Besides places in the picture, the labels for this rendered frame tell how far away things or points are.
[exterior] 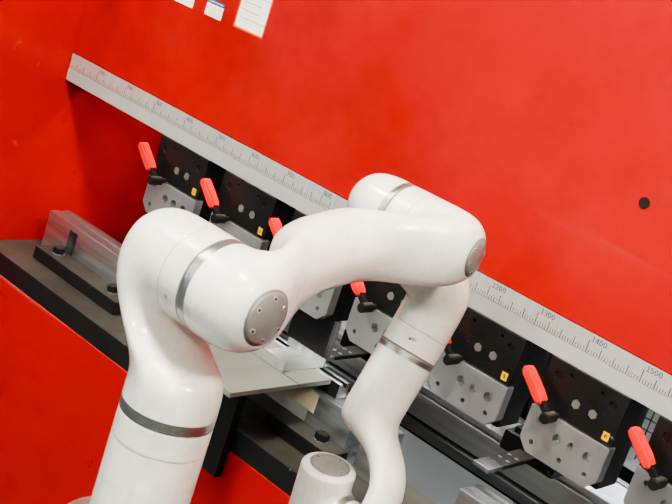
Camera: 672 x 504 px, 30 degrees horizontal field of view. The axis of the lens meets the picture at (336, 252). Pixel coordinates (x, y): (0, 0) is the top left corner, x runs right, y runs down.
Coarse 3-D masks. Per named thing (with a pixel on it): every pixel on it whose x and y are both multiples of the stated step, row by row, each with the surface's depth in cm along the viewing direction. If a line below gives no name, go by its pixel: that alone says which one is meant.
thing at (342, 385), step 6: (282, 342) 243; (324, 372) 234; (330, 372) 235; (330, 378) 232; (336, 378) 234; (342, 378) 234; (330, 384) 232; (336, 384) 231; (342, 384) 231; (348, 384) 233; (324, 390) 233; (330, 390) 232; (336, 390) 231; (342, 390) 232; (336, 396) 232; (342, 396) 233
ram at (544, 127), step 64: (128, 0) 264; (320, 0) 230; (384, 0) 220; (448, 0) 211; (512, 0) 203; (576, 0) 196; (640, 0) 189; (128, 64) 265; (192, 64) 252; (256, 64) 240; (320, 64) 230; (384, 64) 220; (448, 64) 211; (512, 64) 203; (576, 64) 196; (640, 64) 189; (256, 128) 241; (320, 128) 230; (384, 128) 220; (448, 128) 212; (512, 128) 203; (576, 128) 196; (640, 128) 189; (448, 192) 212; (512, 192) 204; (576, 192) 196; (640, 192) 189; (512, 256) 204; (576, 256) 196; (640, 256) 189; (512, 320) 204; (576, 320) 196; (640, 320) 189; (640, 384) 189
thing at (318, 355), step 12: (300, 312) 238; (300, 324) 238; (312, 324) 236; (324, 324) 234; (336, 324) 233; (300, 336) 238; (312, 336) 236; (324, 336) 234; (336, 336) 234; (300, 348) 239; (312, 348) 236; (324, 348) 234; (312, 360) 237; (324, 360) 235
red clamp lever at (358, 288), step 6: (354, 282) 220; (360, 282) 220; (354, 288) 220; (360, 288) 220; (360, 294) 220; (360, 300) 220; (366, 300) 220; (360, 306) 218; (366, 306) 218; (372, 306) 220; (360, 312) 219; (366, 312) 219
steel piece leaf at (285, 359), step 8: (256, 352) 232; (264, 352) 230; (272, 352) 235; (280, 352) 236; (288, 352) 237; (296, 352) 239; (264, 360) 230; (272, 360) 229; (280, 360) 228; (288, 360) 234; (296, 360) 235; (304, 360) 236; (280, 368) 228; (288, 368) 230; (296, 368) 231; (304, 368) 232; (312, 368) 234
